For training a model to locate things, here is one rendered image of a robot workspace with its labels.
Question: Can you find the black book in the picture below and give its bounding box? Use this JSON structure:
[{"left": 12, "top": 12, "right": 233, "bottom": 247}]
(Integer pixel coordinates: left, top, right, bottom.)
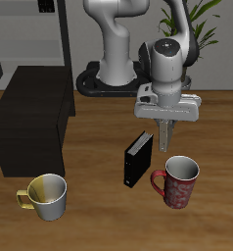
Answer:
[{"left": 123, "top": 130, "right": 155, "bottom": 189}]

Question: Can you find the flat black base plate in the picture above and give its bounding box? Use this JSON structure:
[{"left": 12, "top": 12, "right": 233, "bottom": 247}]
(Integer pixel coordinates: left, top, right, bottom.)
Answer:
[{"left": 75, "top": 60, "right": 157, "bottom": 98}]

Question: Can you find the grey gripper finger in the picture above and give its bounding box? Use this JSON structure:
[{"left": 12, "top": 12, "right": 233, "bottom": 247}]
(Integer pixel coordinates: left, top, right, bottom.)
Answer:
[
  {"left": 166, "top": 120, "right": 174, "bottom": 153},
  {"left": 158, "top": 120, "right": 168, "bottom": 152}
]

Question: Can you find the green pot plant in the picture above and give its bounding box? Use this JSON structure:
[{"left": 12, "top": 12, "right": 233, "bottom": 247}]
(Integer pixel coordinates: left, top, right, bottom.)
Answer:
[{"left": 158, "top": 0, "right": 223, "bottom": 92}]

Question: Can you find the red patterned mug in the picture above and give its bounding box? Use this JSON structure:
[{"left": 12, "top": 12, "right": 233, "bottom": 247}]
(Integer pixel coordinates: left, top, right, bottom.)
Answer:
[{"left": 150, "top": 155, "right": 201, "bottom": 210}]

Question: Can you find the yellow and white mug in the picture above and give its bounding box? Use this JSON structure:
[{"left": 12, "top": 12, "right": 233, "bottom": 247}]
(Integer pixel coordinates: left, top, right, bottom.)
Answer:
[{"left": 16, "top": 173, "right": 69, "bottom": 223}]

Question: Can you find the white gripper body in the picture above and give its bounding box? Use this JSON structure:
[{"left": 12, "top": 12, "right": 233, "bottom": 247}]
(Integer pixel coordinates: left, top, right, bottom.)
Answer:
[{"left": 133, "top": 93, "right": 203, "bottom": 123}]

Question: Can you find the dark brown desk caddy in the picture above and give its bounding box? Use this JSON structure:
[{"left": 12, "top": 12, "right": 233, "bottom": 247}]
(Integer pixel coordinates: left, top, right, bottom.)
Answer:
[{"left": 0, "top": 65, "right": 76, "bottom": 178}]

